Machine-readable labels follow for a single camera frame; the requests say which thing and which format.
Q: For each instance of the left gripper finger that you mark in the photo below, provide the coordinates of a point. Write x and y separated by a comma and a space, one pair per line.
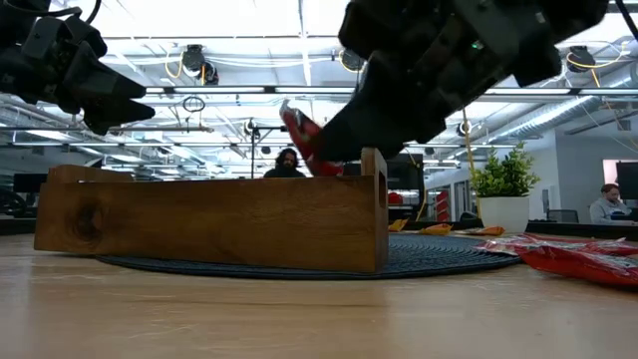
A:
119, 117
104, 80

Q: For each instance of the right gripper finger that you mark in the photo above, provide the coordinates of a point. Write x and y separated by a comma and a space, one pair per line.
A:
369, 134

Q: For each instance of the red strawberry tea packet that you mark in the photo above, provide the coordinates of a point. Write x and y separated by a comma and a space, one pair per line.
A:
301, 132
573, 238
503, 245
583, 266

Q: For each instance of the orange tea packet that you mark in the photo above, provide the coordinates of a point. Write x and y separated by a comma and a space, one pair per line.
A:
437, 230
399, 225
483, 231

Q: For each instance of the wooden compartment box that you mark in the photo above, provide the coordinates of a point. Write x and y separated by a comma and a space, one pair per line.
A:
199, 224

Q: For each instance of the black computer monitor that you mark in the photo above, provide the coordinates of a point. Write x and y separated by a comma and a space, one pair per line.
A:
628, 179
406, 174
30, 183

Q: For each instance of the red storage bins rack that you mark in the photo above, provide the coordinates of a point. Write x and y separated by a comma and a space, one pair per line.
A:
442, 204

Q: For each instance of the black stand pole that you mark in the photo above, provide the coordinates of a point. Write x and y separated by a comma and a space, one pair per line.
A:
252, 149

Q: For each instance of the round dark blue placemat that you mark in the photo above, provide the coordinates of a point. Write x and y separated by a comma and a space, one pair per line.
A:
438, 254

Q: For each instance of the green plant in white pot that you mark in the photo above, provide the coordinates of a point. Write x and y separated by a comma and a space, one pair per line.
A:
503, 214

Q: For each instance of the silver air duct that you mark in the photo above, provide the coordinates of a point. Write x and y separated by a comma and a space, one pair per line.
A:
548, 117

